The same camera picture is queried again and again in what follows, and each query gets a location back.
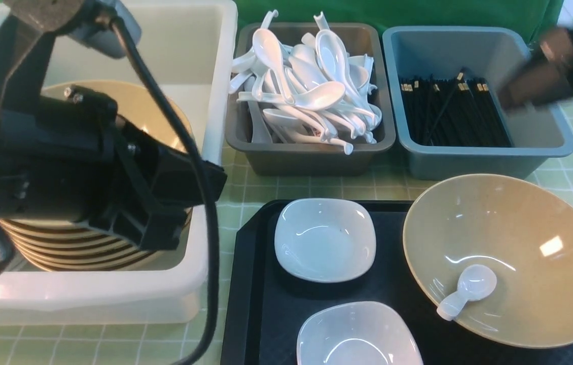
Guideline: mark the white square dish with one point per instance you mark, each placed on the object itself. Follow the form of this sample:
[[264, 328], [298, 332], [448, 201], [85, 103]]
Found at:
[[361, 332], [325, 240]]

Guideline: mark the grey plastic spoon bin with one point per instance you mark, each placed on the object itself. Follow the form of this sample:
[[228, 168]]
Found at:
[[279, 159]]

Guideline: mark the white plastic dish tub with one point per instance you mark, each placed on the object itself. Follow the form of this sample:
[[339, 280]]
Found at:
[[188, 46]]

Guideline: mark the pile of white spoons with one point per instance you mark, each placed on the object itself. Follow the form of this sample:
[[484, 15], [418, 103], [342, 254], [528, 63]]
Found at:
[[314, 92]]

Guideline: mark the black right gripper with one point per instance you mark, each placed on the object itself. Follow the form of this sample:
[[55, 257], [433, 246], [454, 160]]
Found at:
[[546, 77]]

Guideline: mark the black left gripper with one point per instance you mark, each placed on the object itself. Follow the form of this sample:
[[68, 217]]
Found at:
[[85, 164]]

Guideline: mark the white ceramic soup spoon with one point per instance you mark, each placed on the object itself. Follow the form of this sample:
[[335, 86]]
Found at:
[[475, 283]]

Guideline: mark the black serving tray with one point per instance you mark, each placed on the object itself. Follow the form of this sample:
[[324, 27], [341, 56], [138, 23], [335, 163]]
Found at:
[[267, 306]]

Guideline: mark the blue plastic chopstick bin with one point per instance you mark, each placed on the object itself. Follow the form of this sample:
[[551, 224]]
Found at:
[[490, 52]]

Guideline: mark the tan noodle bowl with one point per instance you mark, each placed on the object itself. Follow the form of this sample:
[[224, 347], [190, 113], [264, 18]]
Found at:
[[523, 233]]

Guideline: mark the green backdrop cloth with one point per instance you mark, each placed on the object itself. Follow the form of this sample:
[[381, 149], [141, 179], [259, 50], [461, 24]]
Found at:
[[527, 18]]

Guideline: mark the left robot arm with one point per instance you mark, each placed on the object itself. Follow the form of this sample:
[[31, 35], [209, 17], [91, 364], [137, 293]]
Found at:
[[27, 37]]

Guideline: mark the pile of black chopsticks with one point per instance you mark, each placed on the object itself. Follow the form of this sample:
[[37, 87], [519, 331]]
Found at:
[[455, 112]]

